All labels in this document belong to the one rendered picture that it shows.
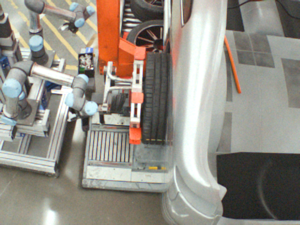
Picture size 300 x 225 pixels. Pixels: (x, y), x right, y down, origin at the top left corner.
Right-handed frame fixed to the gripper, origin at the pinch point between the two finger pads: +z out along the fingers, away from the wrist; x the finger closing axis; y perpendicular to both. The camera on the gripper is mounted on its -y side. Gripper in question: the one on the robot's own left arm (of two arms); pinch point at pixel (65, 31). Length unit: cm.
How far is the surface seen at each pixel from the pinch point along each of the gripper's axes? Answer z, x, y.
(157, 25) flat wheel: -25, 89, -41
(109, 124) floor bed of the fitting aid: 39, 79, 42
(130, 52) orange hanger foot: -27, 47, 18
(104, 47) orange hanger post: -20.5, 25.0, 19.7
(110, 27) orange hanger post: -41.9, 12.7, 20.1
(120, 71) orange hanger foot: -6, 54, 22
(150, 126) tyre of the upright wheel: -46, 39, 97
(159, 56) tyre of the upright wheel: -65, 35, 53
